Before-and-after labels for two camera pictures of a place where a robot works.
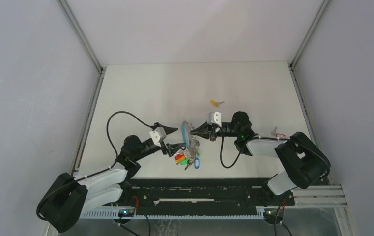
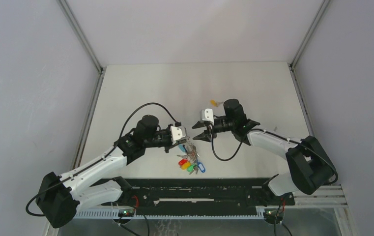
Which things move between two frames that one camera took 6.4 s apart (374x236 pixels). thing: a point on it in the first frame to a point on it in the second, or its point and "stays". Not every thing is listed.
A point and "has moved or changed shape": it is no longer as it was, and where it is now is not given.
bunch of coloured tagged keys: [188, 159] has moved or changed shape
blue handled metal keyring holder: [187, 137] to [183, 147]
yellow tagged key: [215, 103] stays
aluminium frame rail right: [292, 66] stays
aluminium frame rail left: [97, 88] stays
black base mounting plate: [192, 194] stays
